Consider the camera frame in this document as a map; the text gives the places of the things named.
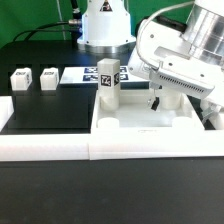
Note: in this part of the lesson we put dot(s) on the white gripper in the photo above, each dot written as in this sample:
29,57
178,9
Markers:
155,42

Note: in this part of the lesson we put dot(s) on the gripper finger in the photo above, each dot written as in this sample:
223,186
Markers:
209,109

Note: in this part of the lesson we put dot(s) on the white square tabletop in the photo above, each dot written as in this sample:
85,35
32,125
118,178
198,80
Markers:
134,116

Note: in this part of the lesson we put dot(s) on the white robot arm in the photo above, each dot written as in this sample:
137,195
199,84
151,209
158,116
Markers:
106,27

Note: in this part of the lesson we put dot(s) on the white U-shaped obstacle fence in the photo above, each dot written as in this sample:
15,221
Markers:
149,144

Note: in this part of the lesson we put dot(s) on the white base AprilTag sheet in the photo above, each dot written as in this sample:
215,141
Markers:
89,75

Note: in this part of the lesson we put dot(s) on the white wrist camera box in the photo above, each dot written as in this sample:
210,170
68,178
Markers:
189,76

